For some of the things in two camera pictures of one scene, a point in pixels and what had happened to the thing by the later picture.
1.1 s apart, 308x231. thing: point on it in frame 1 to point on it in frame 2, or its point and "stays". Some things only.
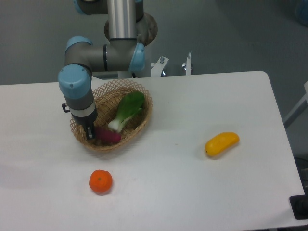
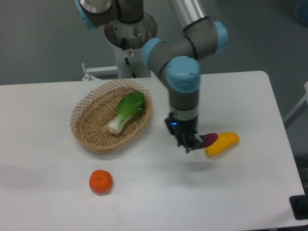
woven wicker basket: x=108 y=98 stays
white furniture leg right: x=303 y=105 stays
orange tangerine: x=100 y=181 stays
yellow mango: x=216 y=144 stays
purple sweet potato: x=106 y=136 to x=208 y=139
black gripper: x=87 y=121 to x=185 y=129
